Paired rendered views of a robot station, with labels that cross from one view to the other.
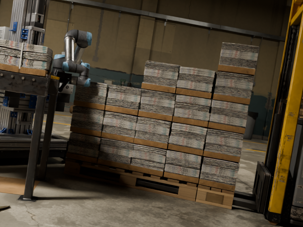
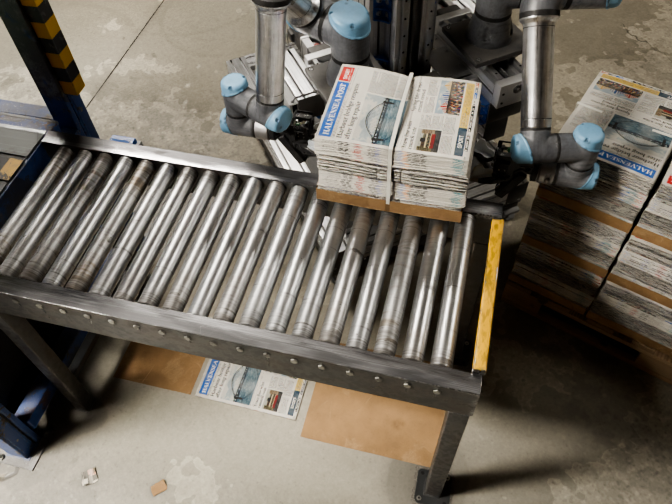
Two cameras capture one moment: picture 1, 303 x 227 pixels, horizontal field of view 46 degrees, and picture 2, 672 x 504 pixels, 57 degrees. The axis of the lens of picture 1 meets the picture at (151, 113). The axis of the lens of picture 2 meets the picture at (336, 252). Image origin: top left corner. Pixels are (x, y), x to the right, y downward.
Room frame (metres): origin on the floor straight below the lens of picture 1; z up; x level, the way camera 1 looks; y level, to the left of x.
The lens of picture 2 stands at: (1.66, 0.73, 2.05)
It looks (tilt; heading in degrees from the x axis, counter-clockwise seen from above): 54 degrees down; 24
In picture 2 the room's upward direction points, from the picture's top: 3 degrees counter-clockwise
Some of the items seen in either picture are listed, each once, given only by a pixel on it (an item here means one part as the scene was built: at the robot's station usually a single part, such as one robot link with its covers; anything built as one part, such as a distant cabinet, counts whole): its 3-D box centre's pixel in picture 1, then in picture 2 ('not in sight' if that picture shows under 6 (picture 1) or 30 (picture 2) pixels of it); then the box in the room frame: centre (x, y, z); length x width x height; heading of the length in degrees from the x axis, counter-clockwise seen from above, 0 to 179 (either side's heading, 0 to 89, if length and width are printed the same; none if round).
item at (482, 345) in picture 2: (53, 77); (489, 290); (2.52, 0.72, 0.81); 0.43 x 0.03 x 0.02; 8
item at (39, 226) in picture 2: not in sight; (49, 212); (2.37, 1.90, 0.77); 0.47 x 0.05 x 0.05; 8
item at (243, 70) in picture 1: (226, 126); not in sight; (2.96, -0.64, 0.63); 0.38 x 0.29 x 0.97; 168
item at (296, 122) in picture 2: not in sight; (292, 128); (2.85, 1.38, 0.83); 0.12 x 0.08 x 0.09; 97
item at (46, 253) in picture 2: not in sight; (70, 216); (2.37, 1.84, 0.77); 0.47 x 0.05 x 0.05; 8
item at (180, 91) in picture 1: (195, 93); not in sight; (3.02, -0.35, 0.86); 0.38 x 0.29 x 0.04; 167
